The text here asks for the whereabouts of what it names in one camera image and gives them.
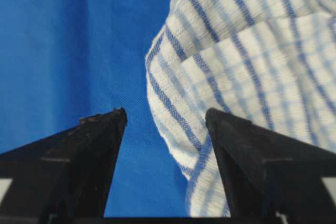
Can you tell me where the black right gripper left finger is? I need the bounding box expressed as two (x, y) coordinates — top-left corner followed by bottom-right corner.
(1, 108), (127, 223)

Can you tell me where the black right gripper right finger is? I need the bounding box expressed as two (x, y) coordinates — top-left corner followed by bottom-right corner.
(205, 108), (335, 223)

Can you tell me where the white blue striped towel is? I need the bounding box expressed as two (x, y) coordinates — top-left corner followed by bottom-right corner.
(145, 0), (335, 217)

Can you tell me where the blue table cloth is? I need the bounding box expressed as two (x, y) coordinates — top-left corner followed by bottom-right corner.
(0, 0), (226, 218)

